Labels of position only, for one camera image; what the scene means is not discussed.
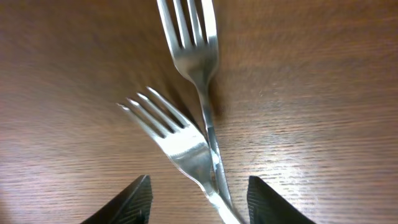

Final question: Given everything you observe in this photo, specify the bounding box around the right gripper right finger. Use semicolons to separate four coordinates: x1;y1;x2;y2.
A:
247;175;315;224

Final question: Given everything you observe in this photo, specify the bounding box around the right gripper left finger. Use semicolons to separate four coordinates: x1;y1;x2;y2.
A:
81;175;153;224

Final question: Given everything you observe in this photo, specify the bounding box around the steel fork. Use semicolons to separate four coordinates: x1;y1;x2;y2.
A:
118;87;243;224
157;0;243;223

